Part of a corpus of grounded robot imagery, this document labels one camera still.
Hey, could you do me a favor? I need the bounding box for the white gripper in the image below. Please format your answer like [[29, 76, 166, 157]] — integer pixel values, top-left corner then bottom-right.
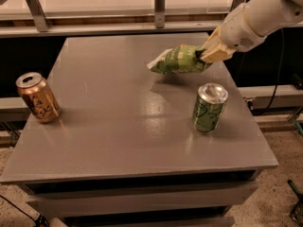
[[200, 4, 266, 63]]

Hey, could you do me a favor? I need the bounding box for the green jalapeno chip bag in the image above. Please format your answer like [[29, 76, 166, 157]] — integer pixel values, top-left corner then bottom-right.
[[147, 44, 210, 75]]

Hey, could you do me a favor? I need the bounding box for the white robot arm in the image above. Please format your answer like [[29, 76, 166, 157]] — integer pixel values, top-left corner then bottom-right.
[[201, 0, 303, 63]]

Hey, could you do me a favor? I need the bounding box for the green soda can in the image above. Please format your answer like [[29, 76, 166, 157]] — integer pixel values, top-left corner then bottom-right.
[[192, 83, 228, 133]]

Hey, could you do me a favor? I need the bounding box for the orange soda can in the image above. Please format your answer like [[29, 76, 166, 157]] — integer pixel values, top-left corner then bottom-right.
[[16, 72, 61, 123]]

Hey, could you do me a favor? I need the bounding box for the grey drawer cabinet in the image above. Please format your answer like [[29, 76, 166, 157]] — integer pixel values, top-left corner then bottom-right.
[[1, 33, 277, 227]]

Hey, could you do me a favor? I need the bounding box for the dark green floor tool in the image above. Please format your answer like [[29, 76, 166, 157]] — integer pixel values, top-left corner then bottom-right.
[[287, 180, 303, 227]]

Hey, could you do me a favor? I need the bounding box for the black hanging cable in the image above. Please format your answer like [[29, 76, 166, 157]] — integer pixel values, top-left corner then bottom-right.
[[252, 26, 287, 115]]

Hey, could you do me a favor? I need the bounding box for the middle metal bracket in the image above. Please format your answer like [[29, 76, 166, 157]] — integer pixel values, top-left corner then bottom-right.
[[154, 0, 166, 28]]

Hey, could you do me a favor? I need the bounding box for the left metal bracket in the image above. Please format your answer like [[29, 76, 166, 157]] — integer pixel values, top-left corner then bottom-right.
[[26, 0, 49, 32]]

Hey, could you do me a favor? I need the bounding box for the black floor cable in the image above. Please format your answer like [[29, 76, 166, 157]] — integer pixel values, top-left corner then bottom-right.
[[0, 194, 50, 227]]

